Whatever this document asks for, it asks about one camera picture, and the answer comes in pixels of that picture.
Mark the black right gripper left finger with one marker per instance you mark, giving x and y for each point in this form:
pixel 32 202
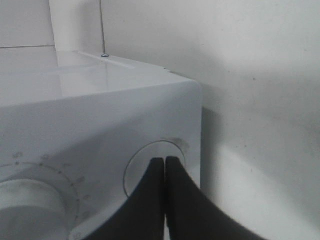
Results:
pixel 142 216

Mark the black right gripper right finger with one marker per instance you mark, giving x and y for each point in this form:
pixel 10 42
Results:
pixel 191 215

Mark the round white door button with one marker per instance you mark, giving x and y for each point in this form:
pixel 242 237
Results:
pixel 140 161

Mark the white microwave knob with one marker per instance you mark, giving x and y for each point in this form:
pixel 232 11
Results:
pixel 31 210

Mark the white microwave oven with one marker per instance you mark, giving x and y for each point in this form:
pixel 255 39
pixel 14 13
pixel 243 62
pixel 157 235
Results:
pixel 73 120

